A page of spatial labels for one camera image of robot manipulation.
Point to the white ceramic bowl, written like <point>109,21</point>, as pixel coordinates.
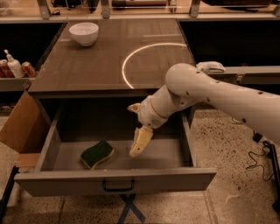
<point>85,33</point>

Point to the grey open top drawer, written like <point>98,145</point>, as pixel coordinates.
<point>168,163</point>

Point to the green yellow sponge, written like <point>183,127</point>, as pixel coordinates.
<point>96,154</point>

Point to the folded white cloth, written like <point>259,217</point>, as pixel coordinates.
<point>211,67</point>

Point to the grey right shelf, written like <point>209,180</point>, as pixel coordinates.
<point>248,75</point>

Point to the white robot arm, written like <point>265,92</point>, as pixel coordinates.
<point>186,85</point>

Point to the black stand leg left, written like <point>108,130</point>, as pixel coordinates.
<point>7,192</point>

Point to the black stand leg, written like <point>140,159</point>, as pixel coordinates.
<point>276,175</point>
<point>7,192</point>

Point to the grey left shelf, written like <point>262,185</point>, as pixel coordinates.
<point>15,84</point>

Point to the black drawer handle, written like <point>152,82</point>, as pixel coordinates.
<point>118,186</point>

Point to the brown cardboard box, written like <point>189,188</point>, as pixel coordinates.
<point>26,129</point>

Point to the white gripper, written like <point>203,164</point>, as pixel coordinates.
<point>148,114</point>

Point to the white pump bottle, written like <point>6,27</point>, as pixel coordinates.
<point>14,65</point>

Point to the red soda can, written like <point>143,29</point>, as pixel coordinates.
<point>29,69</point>

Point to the grey cabinet with dark counter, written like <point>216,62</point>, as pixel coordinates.
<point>129,57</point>

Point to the grey shelf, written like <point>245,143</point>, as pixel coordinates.
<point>15,84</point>
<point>248,75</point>

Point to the black stand leg right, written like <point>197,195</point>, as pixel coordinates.
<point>276,175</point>

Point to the red can at edge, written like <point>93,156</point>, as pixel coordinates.
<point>5,68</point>

